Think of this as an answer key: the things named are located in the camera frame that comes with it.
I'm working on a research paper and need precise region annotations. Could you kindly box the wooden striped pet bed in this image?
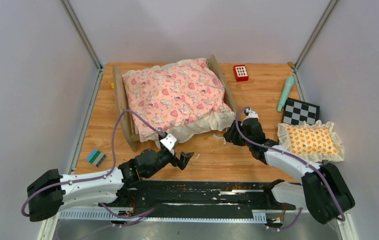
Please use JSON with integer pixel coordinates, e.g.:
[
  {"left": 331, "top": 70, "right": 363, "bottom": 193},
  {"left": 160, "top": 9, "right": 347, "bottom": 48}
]
[{"left": 112, "top": 54, "right": 240, "bottom": 153}]

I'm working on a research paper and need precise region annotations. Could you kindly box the orange duck print pillow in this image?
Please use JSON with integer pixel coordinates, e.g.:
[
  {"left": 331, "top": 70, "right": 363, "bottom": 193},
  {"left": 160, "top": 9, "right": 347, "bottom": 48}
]
[{"left": 277, "top": 120, "right": 345, "bottom": 163}]

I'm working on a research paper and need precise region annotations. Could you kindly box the pink unicorn drawstring bag blanket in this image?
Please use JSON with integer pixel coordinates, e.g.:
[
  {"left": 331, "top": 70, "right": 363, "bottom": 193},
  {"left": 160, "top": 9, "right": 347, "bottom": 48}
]
[{"left": 122, "top": 58, "right": 236, "bottom": 147}]

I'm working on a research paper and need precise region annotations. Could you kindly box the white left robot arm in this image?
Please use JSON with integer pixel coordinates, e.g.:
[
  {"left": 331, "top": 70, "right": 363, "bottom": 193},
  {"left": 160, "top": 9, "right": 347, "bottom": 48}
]
[{"left": 22, "top": 148, "right": 194, "bottom": 222}]

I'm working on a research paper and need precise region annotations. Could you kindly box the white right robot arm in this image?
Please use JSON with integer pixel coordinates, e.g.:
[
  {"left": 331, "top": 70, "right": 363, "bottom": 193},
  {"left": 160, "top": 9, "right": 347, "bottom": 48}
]
[{"left": 223, "top": 118, "right": 356, "bottom": 224}]

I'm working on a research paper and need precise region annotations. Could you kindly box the black and silver chessboard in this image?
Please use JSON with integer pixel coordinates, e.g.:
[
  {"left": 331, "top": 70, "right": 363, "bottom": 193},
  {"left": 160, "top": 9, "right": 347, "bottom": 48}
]
[{"left": 281, "top": 98, "right": 320, "bottom": 126}]

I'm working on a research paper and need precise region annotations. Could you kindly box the blue green grey block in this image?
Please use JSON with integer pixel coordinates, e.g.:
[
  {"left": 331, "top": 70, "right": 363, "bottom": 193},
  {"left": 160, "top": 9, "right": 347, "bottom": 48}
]
[{"left": 86, "top": 149, "right": 107, "bottom": 168}]

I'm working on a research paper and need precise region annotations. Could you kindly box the red white grid block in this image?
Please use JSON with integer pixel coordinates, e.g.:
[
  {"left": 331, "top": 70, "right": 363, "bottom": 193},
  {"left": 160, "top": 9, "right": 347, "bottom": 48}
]
[{"left": 233, "top": 64, "right": 249, "bottom": 82}]

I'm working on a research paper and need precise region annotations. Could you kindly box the mint green massager wand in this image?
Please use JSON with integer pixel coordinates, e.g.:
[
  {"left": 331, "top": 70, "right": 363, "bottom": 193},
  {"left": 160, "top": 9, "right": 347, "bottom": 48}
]
[{"left": 277, "top": 76, "right": 295, "bottom": 112}]

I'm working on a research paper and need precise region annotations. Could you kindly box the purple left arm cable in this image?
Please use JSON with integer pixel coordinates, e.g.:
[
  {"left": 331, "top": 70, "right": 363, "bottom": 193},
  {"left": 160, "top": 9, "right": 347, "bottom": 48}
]
[{"left": 21, "top": 109, "right": 167, "bottom": 229}]

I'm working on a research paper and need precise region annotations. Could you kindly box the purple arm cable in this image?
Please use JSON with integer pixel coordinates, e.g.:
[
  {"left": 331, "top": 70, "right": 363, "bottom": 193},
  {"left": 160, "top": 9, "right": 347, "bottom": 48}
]
[
  {"left": 21, "top": 109, "right": 167, "bottom": 229},
  {"left": 235, "top": 106, "right": 346, "bottom": 232}
]

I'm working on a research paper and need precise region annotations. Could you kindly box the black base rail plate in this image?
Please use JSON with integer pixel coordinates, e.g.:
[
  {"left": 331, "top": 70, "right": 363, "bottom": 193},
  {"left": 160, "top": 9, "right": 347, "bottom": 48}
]
[{"left": 106, "top": 180, "right": 296, "bottom": 219}]

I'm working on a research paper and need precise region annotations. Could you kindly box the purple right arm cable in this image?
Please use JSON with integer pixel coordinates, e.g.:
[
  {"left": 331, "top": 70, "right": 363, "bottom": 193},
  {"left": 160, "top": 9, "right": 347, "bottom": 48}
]
[{"left": 235, "top": 106, "right": 346, "bottom": 232}]

